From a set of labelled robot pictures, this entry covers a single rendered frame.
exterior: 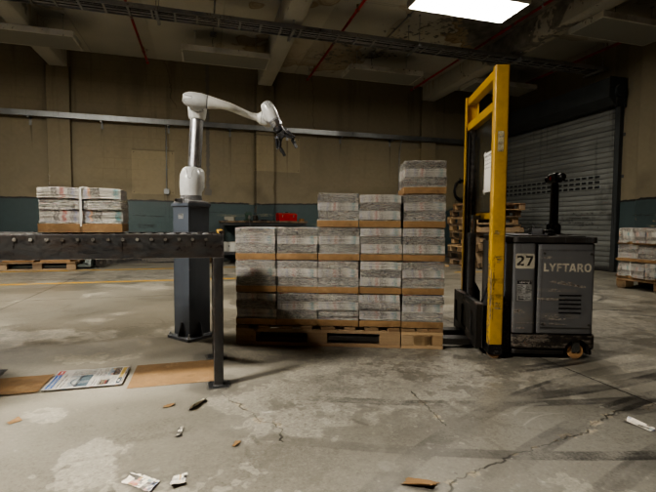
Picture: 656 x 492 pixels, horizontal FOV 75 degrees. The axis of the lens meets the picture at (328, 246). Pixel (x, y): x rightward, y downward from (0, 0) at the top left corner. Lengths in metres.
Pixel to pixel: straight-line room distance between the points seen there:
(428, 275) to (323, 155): 7.36
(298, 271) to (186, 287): 0.84
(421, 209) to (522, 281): 0.79
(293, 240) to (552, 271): 1.70
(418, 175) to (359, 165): 7.37
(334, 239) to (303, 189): 6.97
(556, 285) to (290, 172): 7.59
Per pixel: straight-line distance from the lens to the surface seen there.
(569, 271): 3.13
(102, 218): 2.48
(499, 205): 2.91
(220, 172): 9.70
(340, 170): 10.18
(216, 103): 3.46
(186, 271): 3.28
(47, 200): 2.52
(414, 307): 3.05
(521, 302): 3.04
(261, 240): 3.03
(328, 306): 3.02
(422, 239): 3.00
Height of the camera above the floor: 0.86
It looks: 3 degrees down
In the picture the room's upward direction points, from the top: straight up
